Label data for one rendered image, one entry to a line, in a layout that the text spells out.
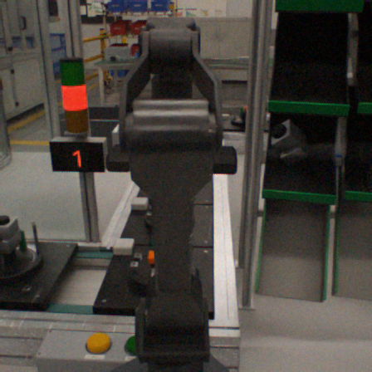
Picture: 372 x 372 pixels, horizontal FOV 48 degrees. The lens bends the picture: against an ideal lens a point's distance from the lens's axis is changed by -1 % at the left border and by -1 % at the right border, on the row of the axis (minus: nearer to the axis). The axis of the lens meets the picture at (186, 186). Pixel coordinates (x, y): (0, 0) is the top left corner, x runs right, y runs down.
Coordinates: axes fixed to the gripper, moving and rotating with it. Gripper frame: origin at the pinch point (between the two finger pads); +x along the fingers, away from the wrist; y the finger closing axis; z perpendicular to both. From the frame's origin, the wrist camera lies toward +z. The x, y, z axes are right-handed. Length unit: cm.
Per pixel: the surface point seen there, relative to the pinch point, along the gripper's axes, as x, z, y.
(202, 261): 28.5, 25.2, -4.3
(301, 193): 4.7, 11.0, -21.7
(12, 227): 18.1, 19.5, 36.8
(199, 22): -4, 753, 18
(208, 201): 29, 58, -5
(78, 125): -2.1, 29.2, 23.1
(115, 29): 9, 743, 169
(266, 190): 4.6, 12.0, -15.8
